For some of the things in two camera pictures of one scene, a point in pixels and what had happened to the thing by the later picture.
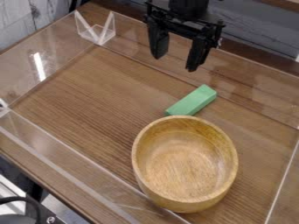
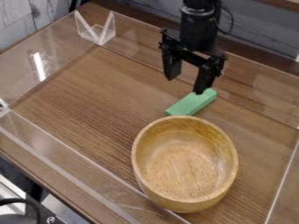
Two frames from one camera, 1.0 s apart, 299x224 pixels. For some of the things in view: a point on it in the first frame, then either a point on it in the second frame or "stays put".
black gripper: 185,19 to 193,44
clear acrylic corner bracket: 96,33 stays put
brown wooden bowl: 184,160 stays put
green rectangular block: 189,104 stays put
